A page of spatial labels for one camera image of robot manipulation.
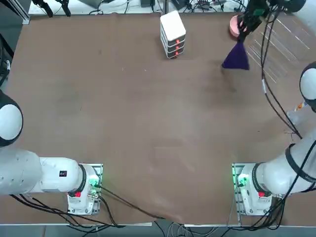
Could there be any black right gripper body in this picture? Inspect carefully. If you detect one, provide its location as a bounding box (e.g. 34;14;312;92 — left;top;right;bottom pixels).
244;0;270;24

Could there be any purple cloth towel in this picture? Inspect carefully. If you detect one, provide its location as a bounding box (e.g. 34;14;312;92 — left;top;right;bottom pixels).
221;40;250;71

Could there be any clear acrylic storage rack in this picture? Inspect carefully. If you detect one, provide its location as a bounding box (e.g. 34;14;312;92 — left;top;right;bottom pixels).
244;17;312;84

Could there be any pink bowl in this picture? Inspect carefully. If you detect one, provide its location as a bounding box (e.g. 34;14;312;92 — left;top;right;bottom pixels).
229;14;244;39

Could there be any white mini drawer cabinet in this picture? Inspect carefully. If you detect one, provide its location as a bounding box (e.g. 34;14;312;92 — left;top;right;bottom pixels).
159;10;187;60

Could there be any clear bottle blue cap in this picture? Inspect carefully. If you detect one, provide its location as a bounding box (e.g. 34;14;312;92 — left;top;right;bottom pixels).
287;101;307;125

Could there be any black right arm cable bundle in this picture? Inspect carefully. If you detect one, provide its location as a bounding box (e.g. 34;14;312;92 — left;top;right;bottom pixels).
260;7;304;139

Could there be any black cable across table edge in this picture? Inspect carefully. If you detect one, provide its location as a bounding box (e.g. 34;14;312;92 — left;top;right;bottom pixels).
98;185;166;221

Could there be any aluminium frame rail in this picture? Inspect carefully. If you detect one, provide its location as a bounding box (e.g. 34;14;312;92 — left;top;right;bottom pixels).
13;0;31;25

